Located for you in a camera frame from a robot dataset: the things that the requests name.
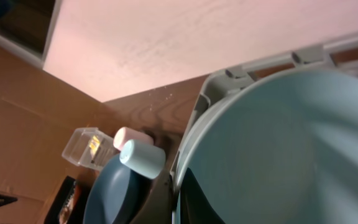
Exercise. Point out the green snack wrapper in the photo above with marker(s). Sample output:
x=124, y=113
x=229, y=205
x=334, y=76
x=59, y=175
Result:
x=93, y=145

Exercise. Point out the light blue plastic cup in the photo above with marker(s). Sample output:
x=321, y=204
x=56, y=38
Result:
x=144, y=159

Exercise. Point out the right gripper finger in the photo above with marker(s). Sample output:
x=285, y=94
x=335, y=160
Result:
x=194, y=206

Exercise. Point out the dark blue plate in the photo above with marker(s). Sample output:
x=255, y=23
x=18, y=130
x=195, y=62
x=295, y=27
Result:
x=114, y=195

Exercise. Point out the black waste tray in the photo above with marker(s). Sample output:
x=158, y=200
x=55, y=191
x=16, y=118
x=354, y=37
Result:
x=69, y=204

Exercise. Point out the light blue bowl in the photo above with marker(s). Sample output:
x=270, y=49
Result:
x=284, y=150

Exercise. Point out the grey dishwasher rack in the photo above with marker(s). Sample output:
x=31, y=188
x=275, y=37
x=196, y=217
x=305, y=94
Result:
x=219, y=86

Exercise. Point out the dark brown serving tray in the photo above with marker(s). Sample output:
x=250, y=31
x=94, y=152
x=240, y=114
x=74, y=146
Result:
x=156, y=195

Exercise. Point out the white plastic cup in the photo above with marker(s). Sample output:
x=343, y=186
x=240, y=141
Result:
x=125, y=134

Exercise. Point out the clear plastic bin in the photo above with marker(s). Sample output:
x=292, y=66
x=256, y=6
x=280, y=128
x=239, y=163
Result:
x=78, y=153

